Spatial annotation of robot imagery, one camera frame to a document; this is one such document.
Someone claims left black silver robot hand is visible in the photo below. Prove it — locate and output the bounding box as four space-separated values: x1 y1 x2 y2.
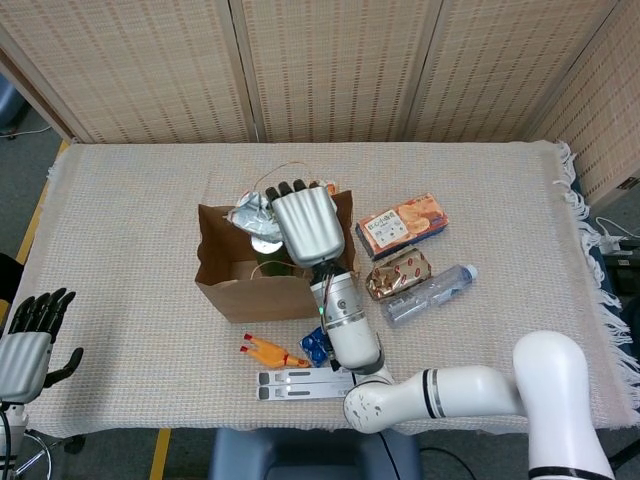
0 287 85 404

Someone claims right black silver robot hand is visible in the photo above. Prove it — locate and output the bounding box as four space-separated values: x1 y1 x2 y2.
264 178 346 266

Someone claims green chips can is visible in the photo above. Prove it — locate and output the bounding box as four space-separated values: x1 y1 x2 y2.
249 234 296 277

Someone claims silver white wrapper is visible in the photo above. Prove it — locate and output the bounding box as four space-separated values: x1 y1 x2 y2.
225 189 285 245

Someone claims orange blue biscuit box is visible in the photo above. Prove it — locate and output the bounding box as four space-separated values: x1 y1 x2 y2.
355 193 449 262

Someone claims gold snack pack red print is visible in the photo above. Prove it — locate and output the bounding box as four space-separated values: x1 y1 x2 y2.
366 248 434 305

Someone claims clear plastic water bottle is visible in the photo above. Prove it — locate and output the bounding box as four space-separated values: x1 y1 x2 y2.
382 263 479 330

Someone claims brown paper bag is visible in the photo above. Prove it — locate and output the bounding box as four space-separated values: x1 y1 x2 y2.
193 162 362 325

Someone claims chrome stool base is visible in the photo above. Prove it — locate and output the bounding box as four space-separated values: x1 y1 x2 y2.
19 432 86 480

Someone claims blue building block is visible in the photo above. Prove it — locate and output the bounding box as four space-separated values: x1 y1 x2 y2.
298 327 331 364

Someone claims yellow rubber chicken toy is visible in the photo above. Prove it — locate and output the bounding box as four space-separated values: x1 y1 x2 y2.
238 332 311 370

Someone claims beige woven tablecloth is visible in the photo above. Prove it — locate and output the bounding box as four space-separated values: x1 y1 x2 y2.
9 139 640 441

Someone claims grey folding laptop stand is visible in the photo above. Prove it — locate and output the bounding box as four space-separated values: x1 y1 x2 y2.
256 368 357 401

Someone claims woven folding screen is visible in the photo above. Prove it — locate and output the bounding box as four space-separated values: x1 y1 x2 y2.
0 0 640 201

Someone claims white power strip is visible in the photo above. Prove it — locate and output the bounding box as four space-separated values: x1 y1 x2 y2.
594 217 640 256

